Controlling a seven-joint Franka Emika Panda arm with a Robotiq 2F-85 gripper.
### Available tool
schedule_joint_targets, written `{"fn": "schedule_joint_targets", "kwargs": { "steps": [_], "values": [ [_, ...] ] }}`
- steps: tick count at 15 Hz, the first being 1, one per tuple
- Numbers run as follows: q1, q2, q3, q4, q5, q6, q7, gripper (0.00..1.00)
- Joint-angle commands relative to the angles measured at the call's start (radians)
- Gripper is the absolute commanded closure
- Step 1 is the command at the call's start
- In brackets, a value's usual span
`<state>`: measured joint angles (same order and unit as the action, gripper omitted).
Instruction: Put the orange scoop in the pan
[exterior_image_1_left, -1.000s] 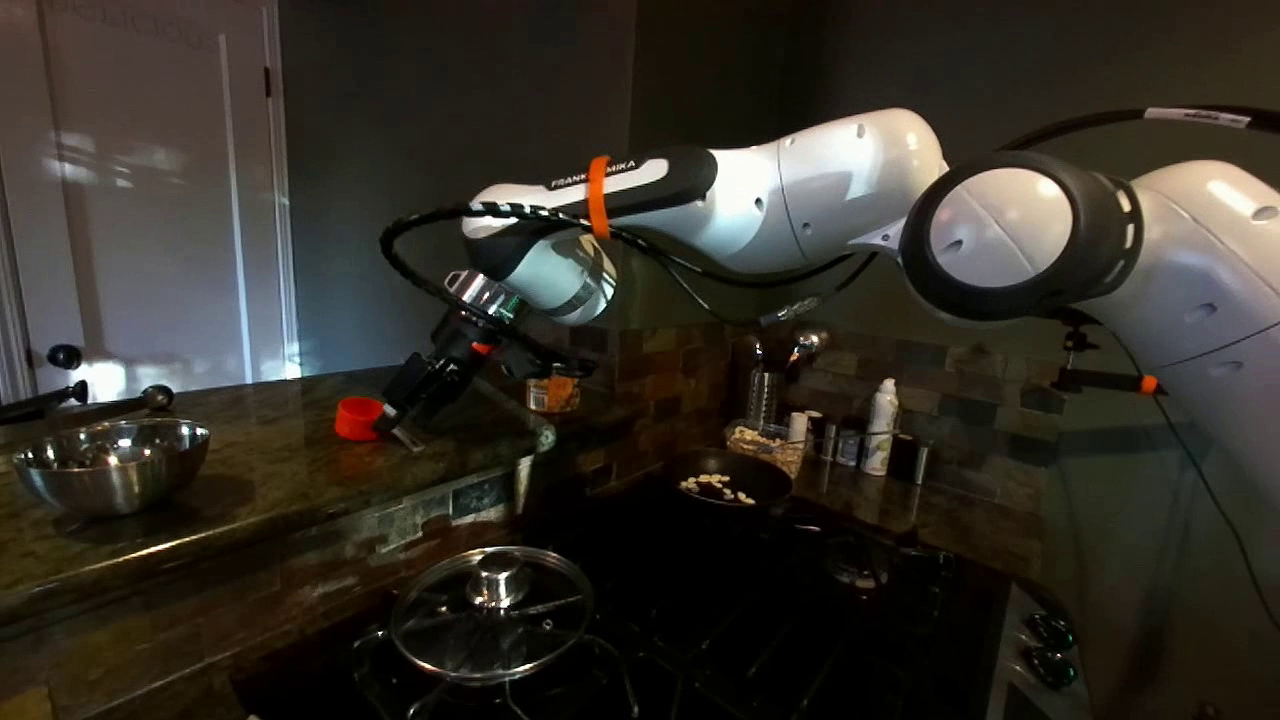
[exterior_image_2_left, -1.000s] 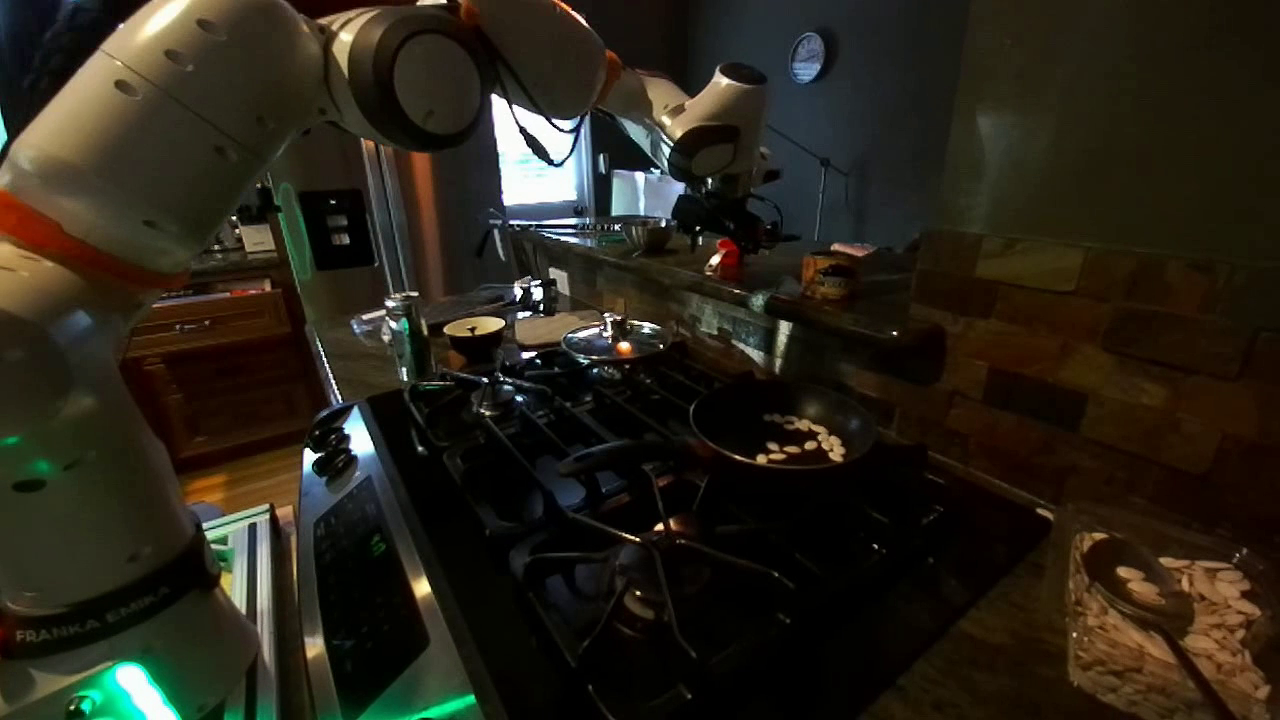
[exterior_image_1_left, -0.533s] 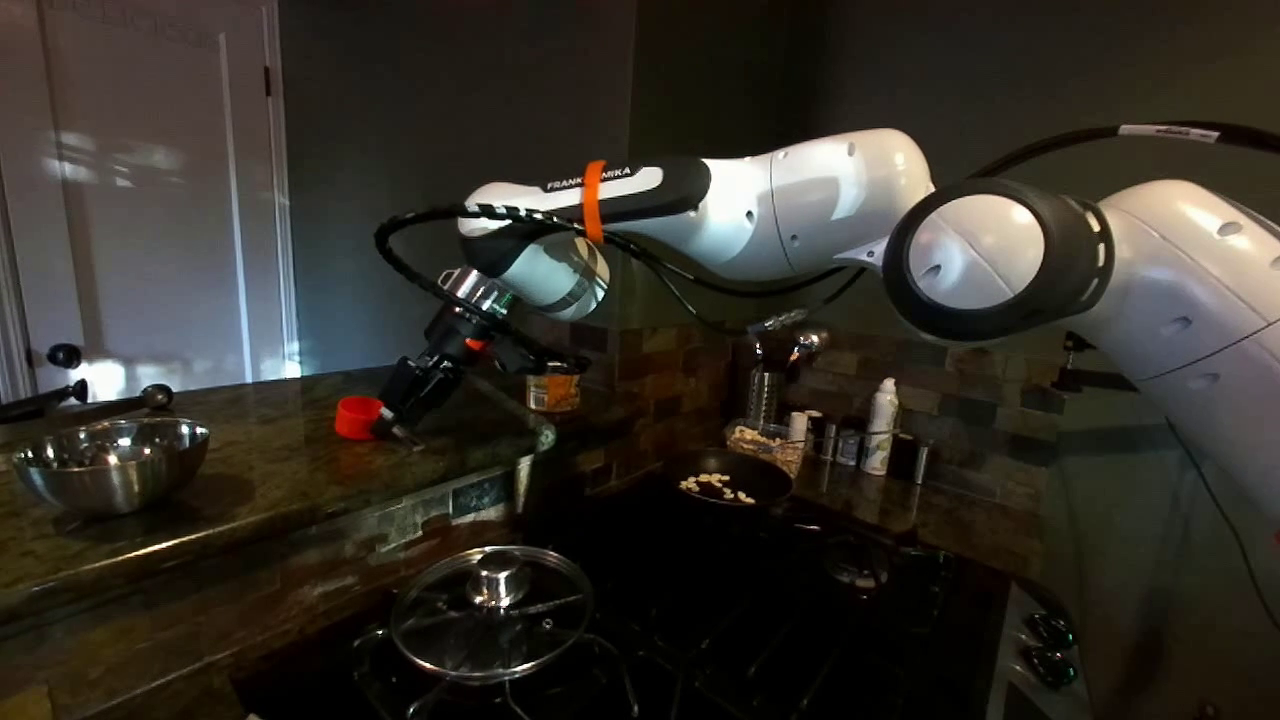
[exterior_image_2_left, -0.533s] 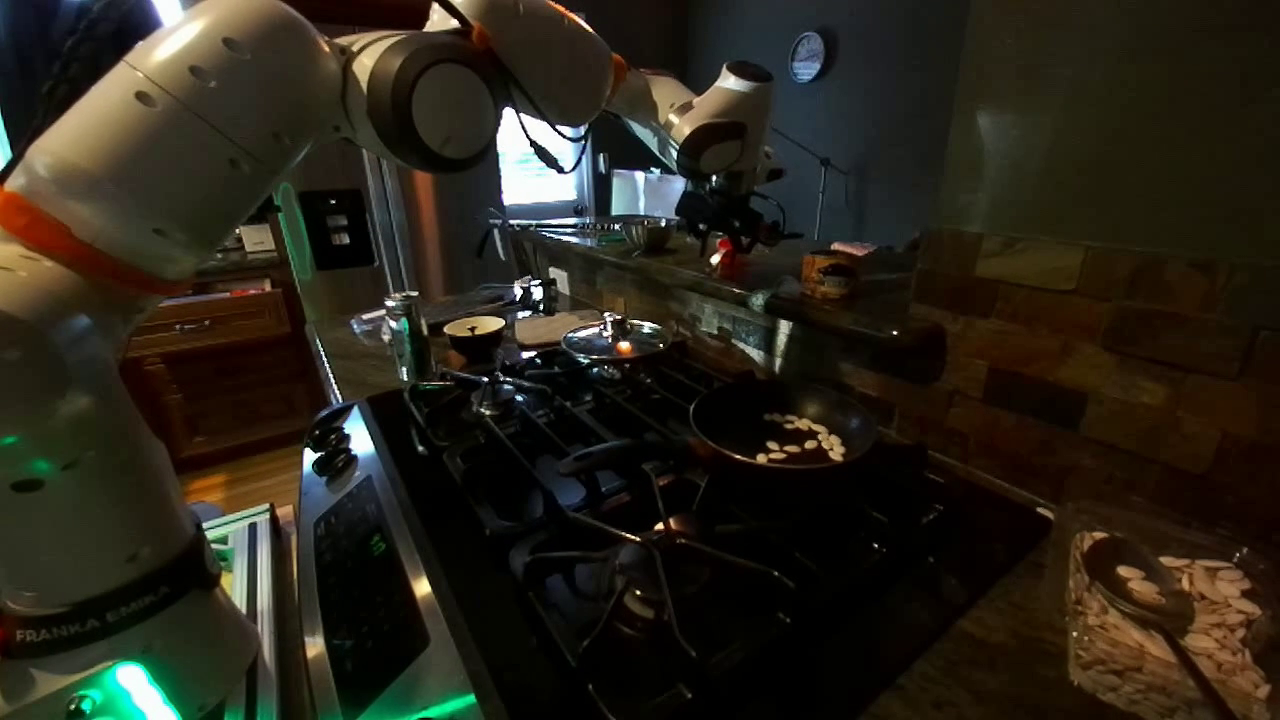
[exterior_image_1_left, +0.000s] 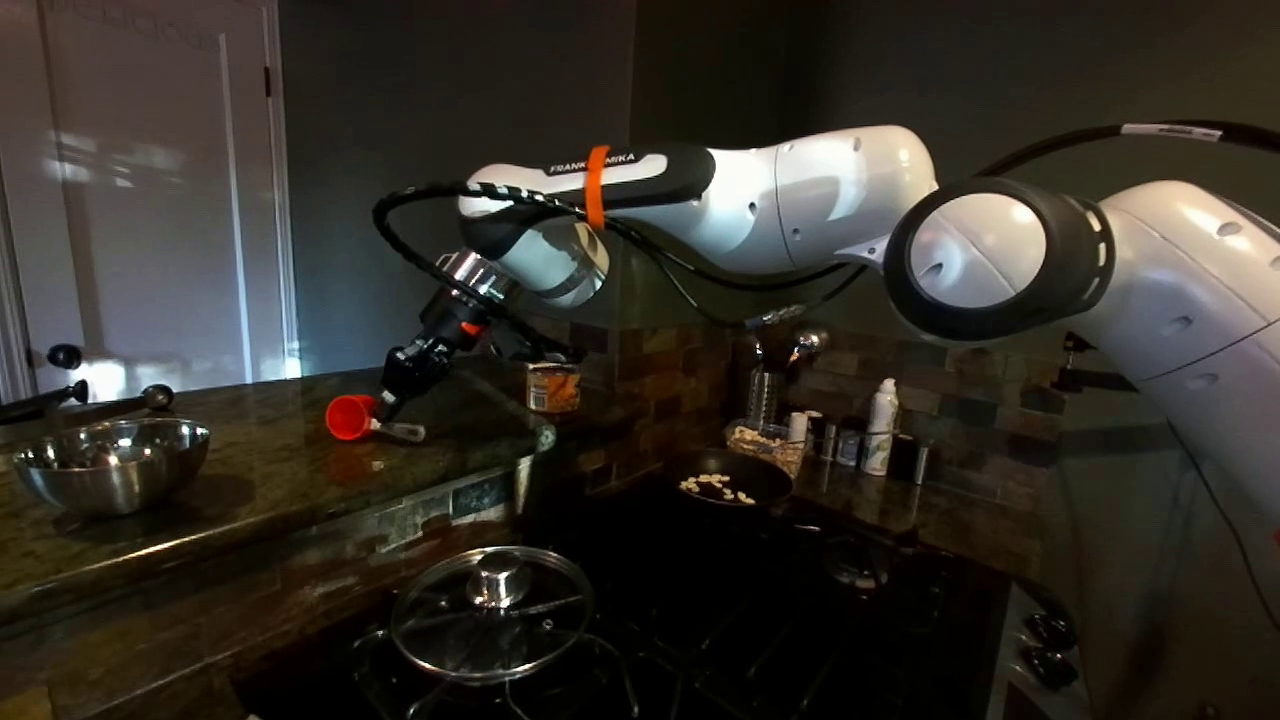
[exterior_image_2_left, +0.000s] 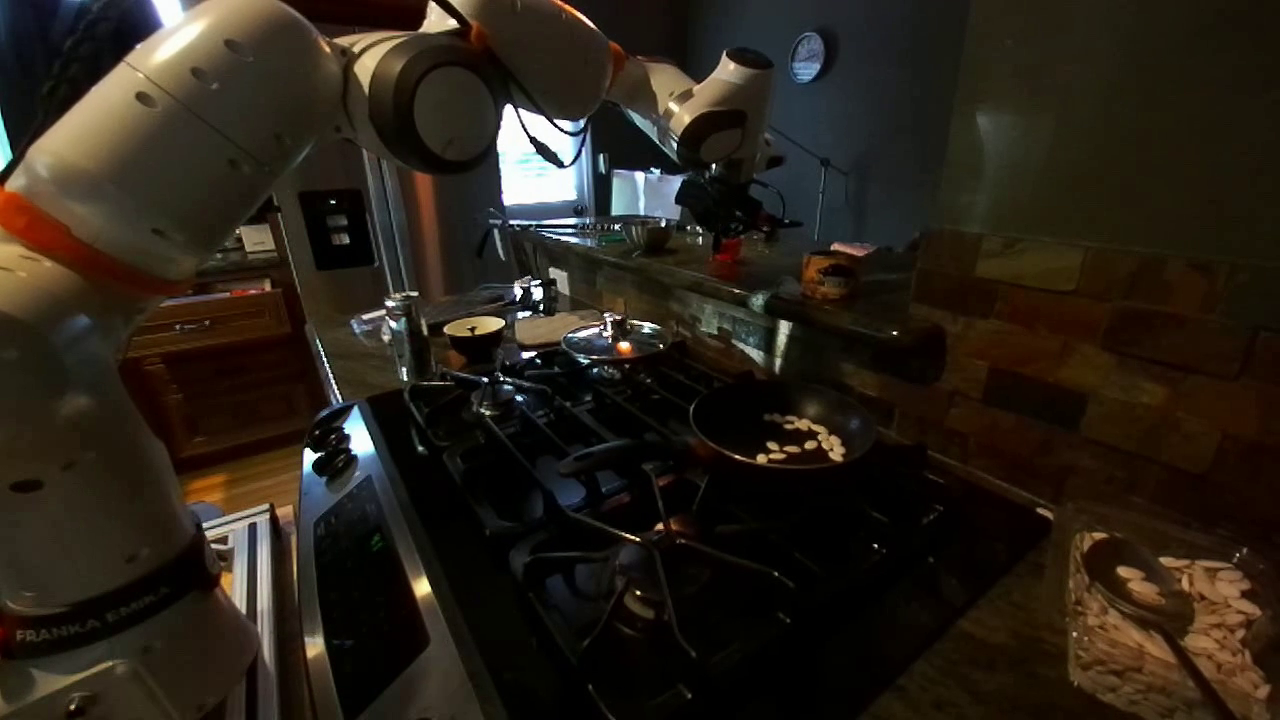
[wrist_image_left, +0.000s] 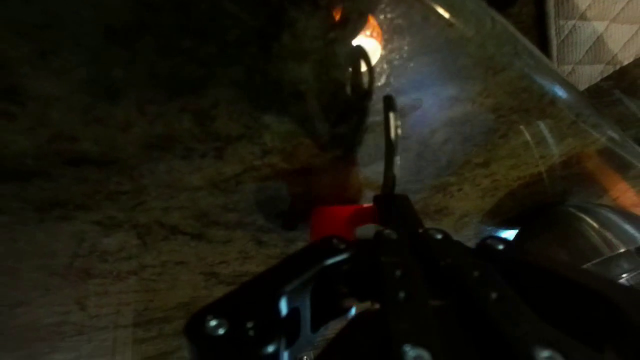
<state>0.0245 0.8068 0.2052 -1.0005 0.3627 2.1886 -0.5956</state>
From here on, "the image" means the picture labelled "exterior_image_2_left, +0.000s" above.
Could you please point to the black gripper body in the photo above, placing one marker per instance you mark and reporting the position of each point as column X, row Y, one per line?
column 726, row 207

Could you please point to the orange measuring scoop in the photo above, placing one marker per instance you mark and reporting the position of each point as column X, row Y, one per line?
column 726, row 258

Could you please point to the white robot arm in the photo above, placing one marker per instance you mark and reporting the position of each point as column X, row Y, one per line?
column 105, row 582

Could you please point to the black frying pan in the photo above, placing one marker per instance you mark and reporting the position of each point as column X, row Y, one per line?
column 780, row 425

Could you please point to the glass pot lid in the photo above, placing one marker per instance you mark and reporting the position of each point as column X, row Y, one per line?
column 612, row 343

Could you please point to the small pot with lid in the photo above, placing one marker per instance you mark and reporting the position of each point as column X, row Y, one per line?
column 472, row 345

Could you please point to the black gas stove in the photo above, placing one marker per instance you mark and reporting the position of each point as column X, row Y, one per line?
column 557, row 546

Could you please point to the wooden drawer cabinet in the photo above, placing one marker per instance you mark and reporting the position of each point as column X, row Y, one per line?
column 221, row 372

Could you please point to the dark wooden spoon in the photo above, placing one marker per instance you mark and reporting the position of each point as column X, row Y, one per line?
column 1143, row 591

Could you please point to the clear bag of pasta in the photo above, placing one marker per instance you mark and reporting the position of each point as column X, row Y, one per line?
column 1233, row 637

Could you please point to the round wall clock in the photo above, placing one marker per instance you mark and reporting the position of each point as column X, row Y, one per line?
column 811, row 59

